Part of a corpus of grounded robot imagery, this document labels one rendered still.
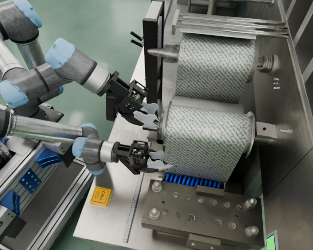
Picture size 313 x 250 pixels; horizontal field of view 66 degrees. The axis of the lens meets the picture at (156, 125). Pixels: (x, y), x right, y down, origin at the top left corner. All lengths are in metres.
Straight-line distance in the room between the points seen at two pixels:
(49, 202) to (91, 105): 1.12
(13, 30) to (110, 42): 2.45
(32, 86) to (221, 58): 0.57
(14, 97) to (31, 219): 1.29
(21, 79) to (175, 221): 0.63
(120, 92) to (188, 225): 0.49
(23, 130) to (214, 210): 0.71
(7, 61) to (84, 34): 2.89
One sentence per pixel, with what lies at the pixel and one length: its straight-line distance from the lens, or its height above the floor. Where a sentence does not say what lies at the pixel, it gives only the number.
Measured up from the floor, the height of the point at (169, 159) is 1.13.
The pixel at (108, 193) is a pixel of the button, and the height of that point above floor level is 0.92.
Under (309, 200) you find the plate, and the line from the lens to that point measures 0.60.
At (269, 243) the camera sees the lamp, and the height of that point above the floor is 1.18.
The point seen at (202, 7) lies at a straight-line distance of 1.62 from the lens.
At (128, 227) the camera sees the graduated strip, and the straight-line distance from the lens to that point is 1.00.
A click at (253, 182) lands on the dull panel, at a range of 0.98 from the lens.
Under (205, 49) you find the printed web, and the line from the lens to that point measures 0.83.
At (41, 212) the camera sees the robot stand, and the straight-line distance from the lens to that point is 1.91.
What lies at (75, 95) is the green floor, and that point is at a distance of 2.76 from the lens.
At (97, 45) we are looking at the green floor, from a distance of 3.41.
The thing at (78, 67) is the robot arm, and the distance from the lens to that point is 0.65.
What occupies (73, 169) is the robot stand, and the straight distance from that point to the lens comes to 1.97.
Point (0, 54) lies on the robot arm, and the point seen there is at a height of 1.44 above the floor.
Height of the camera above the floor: 1.87
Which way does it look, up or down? 52 degrees down
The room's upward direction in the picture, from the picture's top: straight up
